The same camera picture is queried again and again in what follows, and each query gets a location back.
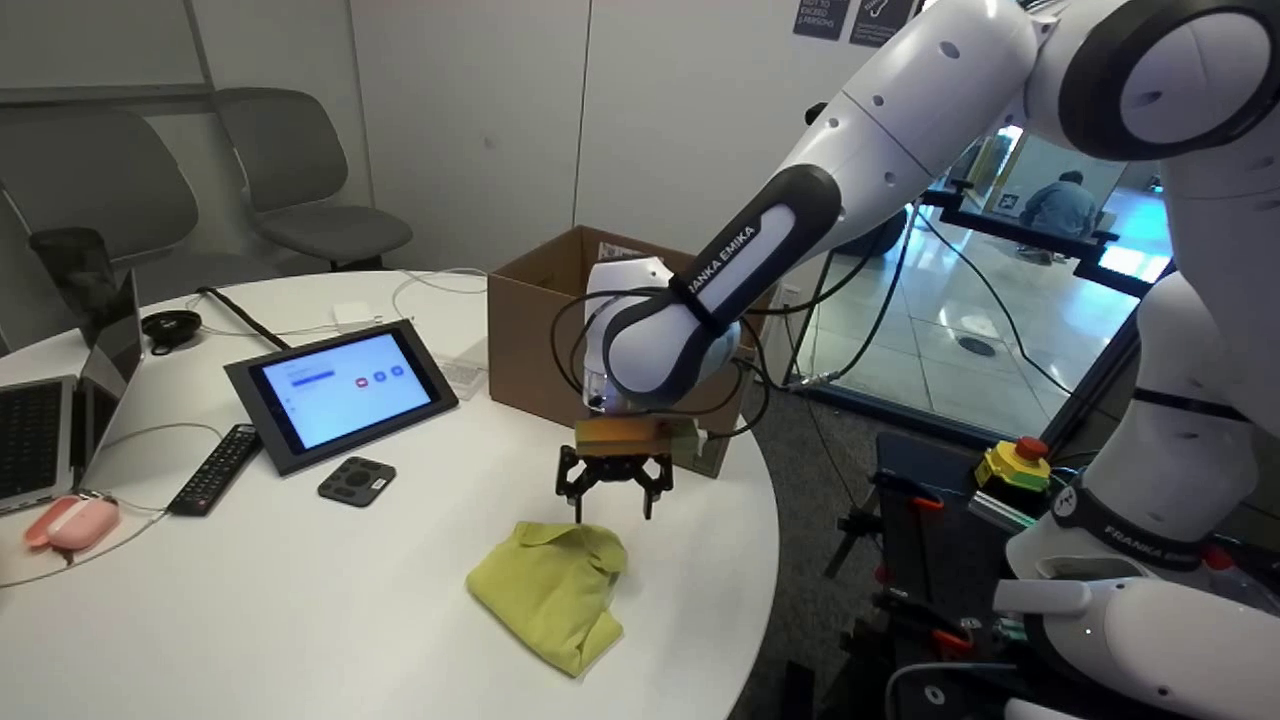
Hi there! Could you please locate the black tablet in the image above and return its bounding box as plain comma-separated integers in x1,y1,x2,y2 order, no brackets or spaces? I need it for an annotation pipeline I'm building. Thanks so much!
220,317,462,481

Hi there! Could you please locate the dark wall poster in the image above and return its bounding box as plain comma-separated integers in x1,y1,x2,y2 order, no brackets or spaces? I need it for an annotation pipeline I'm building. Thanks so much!
844,0,924,57
789,0,854,43

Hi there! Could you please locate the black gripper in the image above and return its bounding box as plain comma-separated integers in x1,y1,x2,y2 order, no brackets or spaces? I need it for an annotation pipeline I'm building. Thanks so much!
551,443,674,529

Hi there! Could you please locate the silver laptop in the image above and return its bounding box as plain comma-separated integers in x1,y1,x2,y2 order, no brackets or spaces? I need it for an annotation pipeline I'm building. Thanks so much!
0,267,146,519

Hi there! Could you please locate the black smartphone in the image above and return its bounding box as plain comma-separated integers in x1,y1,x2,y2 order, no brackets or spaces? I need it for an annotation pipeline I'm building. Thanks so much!
310,453,399,513

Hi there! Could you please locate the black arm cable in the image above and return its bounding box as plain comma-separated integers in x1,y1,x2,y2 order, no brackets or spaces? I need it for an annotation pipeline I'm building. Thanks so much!
545,197,938,437

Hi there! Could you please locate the brown cardboard box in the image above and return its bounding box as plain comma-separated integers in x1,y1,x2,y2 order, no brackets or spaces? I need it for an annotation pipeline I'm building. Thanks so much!
483,222,751,481

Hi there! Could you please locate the grey office chair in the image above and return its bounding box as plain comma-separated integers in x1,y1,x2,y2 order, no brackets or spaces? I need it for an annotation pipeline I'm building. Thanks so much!
0,104,203,274
206,82,415,270

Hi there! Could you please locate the black round puck device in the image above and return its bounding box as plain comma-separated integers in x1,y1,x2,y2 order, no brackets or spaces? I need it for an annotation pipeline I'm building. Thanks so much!
138,304,203,359

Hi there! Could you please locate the brown wrist camera block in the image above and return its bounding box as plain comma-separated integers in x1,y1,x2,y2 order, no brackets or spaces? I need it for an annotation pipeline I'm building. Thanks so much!
570,413,671,461

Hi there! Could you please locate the yellow cloth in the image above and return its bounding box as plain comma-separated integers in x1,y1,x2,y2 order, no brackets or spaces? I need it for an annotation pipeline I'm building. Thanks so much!
462,516,636,684

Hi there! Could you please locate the person in blue shirt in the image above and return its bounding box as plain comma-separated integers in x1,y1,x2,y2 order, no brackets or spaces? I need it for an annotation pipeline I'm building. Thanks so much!
1017,169,1111,247

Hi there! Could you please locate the black robot stand frame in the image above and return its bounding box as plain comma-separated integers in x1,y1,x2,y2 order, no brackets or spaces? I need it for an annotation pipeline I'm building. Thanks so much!
821,422,1075,720

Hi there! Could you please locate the thin white cable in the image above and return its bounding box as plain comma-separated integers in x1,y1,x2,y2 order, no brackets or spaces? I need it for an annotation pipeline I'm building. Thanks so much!
0,421,223,590

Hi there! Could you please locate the black remote control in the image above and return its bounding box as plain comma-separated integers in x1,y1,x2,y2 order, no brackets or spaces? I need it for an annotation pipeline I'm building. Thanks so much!
164,421,266,519

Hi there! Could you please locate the red yellow emergency stop button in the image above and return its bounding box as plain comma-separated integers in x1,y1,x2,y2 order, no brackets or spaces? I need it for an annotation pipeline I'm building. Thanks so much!
966,433,1059,500

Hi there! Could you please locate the pink computer mouse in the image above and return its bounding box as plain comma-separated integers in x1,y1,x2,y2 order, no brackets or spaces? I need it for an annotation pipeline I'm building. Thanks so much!
18,492,125,559

